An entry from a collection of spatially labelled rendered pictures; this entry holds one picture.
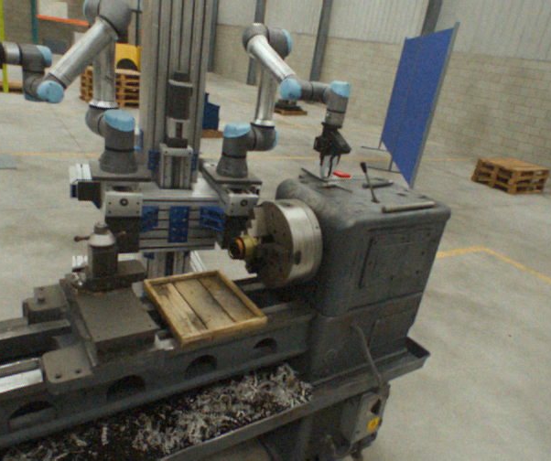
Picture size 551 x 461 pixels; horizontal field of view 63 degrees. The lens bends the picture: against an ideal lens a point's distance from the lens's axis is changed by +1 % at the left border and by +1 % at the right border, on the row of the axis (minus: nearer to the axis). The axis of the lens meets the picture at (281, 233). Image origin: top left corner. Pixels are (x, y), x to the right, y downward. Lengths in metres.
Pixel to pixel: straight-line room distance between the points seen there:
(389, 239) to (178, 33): 1.21
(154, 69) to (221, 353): 1.21
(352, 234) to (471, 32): 12.27
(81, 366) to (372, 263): 0.99
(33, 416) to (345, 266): 1.02
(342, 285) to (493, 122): 11.30
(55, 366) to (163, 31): 1.37
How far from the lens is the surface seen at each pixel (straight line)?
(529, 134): 12.23
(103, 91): 2.01
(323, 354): 1.76
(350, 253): 1.54
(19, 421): 1.46
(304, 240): 1.49
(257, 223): 1.56
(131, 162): 1.95
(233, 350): 1.55
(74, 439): 1.58
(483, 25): 13.42
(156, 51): 2.07
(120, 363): 1.28
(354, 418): 2.11
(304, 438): 2.09
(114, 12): 1.87
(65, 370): 1.29
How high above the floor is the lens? 1.72
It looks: 22 degrees down
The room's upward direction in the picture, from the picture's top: 10 degrees clockwise
